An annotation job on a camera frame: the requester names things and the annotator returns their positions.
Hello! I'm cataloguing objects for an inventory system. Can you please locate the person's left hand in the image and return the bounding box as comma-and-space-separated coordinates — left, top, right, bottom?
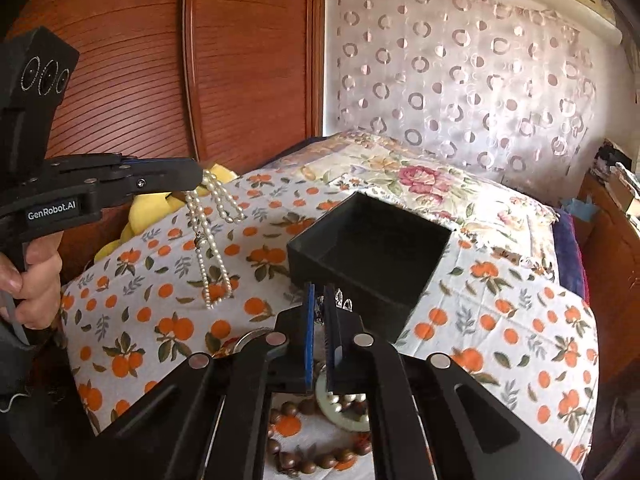
1, 232, 63, 330

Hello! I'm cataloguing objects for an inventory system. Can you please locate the sheer circle pattern curtain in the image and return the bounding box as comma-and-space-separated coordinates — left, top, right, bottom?
324, 0, 597, 202

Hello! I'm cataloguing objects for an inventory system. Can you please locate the red-brown wooden wardrobe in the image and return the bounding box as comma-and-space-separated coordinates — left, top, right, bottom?
4, 0, 328, 281

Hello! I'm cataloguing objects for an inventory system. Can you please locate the pale green jade bangle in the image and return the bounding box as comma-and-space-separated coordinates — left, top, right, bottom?
314, 367, 370, 434

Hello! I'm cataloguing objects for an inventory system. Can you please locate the blue cloth piece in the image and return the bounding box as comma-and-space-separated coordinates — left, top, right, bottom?
561, 195, 599, 223

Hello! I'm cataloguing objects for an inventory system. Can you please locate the clutter pile on furniture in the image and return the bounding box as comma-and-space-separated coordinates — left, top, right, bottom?
589, 139, 639, 220

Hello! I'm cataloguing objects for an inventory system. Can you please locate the brown wooden bead bracelet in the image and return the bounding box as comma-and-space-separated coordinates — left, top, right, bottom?
266, 396, 374, 478

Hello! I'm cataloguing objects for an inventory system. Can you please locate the black jewelry box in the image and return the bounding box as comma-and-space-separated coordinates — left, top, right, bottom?
286, 192, 451, 342

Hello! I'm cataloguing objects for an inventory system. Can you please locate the yellow plush toy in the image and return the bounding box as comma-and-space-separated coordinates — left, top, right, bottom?
93, 161, 241, 265

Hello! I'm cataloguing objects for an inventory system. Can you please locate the purple blanket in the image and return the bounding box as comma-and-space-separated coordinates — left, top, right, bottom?
552, 208, 590, 304

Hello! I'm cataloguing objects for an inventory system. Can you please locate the wooden bedside furniture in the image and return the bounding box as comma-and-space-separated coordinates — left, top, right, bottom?
578, 174, 640, 382

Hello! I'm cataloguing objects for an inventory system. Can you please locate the white pearl necklace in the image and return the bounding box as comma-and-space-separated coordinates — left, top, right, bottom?
183, 169, 248, 311

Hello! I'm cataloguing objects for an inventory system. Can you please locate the orange print white bedsheet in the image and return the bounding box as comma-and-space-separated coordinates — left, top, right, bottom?
58, 171, 600, 480

